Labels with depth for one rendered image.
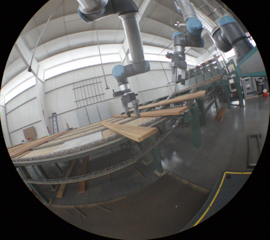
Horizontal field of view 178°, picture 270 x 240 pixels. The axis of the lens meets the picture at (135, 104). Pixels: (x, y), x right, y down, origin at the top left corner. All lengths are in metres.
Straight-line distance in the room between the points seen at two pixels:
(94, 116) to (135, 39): 5.98
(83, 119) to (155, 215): 6.10
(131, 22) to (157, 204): 1.41
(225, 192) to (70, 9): 6.92
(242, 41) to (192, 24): 0.24
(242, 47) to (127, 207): 1.48
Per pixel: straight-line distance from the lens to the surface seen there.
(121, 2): 0.44
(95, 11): 0.40
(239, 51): 0.50
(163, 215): 1.07
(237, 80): 3.39
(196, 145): 1.74
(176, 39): 0.57
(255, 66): 0.27
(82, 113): 6.33
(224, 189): 0.83
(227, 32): 0.53
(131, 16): 0.45
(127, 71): 0.49
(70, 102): 7.30
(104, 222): 1.24
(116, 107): 7.00
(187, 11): 0.54
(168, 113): 0.91
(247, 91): 4.45
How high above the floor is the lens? 1.05
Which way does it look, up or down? 1 degrees up
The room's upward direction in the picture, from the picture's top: 17 degrees counter-clockwise
